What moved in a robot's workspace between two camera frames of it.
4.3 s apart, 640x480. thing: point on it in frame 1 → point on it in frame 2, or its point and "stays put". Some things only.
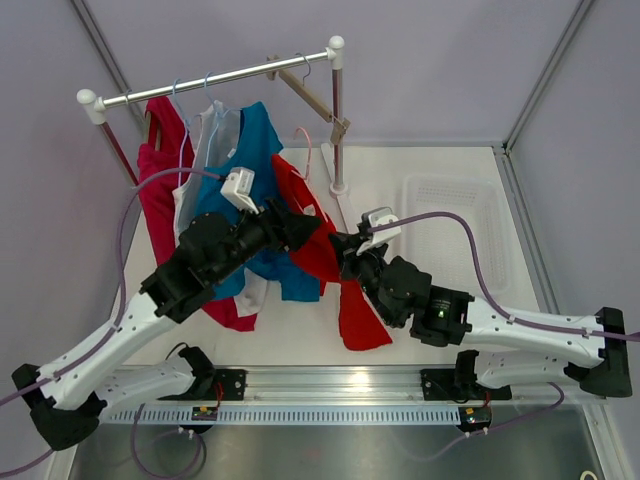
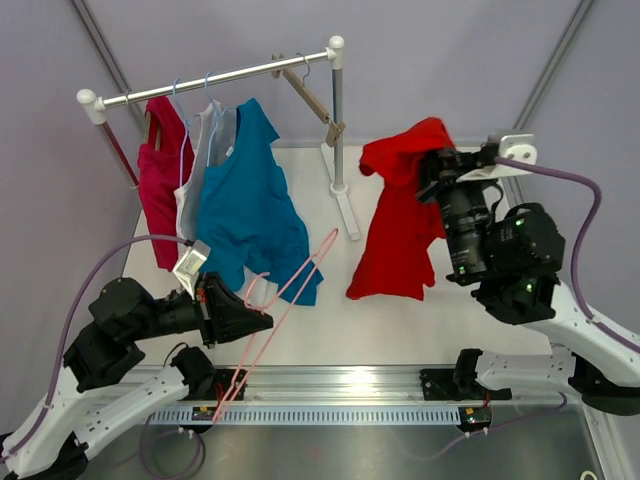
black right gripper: x=347 y=257 → x=448 y=165
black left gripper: x=283 y=228 → x=222 y=315
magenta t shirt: x=168 y=143 stays put
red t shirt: x=318 y=257 → x=397 y=262
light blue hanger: x=218 y=114 stays put
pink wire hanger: x=307 y=171 → x=273 y=315
